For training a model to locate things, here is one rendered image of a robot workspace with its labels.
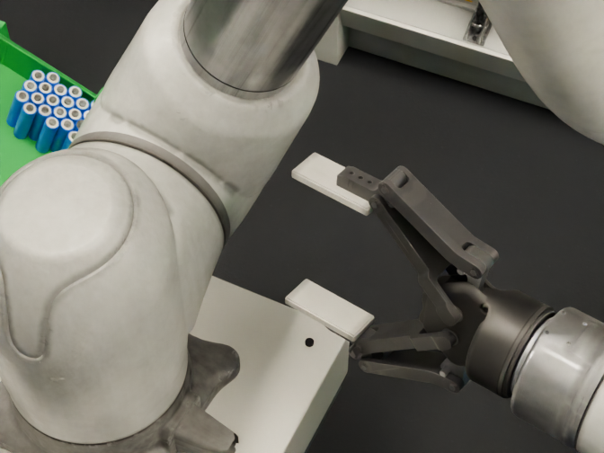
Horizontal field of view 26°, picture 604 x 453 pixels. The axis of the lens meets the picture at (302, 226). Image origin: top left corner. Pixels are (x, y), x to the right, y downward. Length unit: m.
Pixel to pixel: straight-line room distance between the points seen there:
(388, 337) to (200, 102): 0.23
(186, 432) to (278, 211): 0.57
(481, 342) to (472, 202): 0.71
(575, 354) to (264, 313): 0.38
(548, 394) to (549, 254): 0.70
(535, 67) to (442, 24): 1.03
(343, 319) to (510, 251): 0.57
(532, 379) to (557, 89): 0.30
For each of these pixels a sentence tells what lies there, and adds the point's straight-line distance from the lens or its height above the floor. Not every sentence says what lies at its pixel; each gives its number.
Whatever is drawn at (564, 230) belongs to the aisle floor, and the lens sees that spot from 1.64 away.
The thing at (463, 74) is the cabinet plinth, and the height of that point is 0.02.
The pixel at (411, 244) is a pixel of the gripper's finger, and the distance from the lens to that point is 0.95.
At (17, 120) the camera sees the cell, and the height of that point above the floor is 0.06.
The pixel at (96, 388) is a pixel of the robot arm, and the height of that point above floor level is 0.42.
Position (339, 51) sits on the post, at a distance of 1.78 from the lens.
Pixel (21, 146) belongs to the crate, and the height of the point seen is 0.03.
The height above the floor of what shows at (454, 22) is 0.12.
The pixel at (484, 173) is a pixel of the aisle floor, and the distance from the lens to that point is 1.68.
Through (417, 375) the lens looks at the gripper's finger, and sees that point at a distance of 1.04.
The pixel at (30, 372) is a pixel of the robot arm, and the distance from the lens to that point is 1.01.
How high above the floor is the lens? 1.29
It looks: 53 degrees down
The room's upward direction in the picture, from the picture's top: straight up
